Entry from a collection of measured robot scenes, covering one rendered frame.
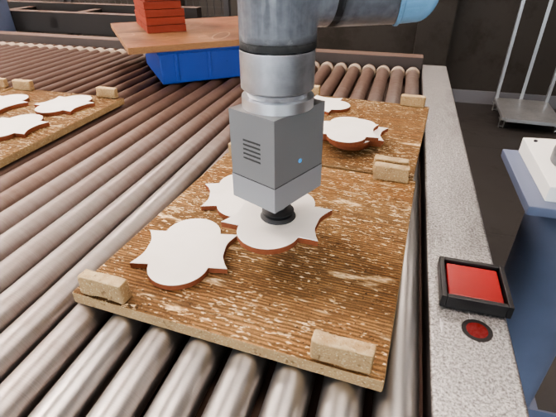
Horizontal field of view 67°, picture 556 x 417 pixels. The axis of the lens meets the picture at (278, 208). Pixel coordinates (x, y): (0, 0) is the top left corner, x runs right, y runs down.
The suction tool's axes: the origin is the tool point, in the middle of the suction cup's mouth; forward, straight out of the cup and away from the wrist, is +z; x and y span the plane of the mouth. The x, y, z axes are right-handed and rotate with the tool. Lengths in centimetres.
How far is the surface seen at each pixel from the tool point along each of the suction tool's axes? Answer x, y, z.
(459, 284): 19.9, -9.7, 4.9
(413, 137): -3.7, -47.2, 4.3
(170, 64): -79, -43, 0
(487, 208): -14, -201, 98
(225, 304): 1.9, 11.1, 4.2
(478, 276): 21.2, -12.6, 5.0
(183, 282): -3.6, 12.3, 3.3
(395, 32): -164, -361, 38
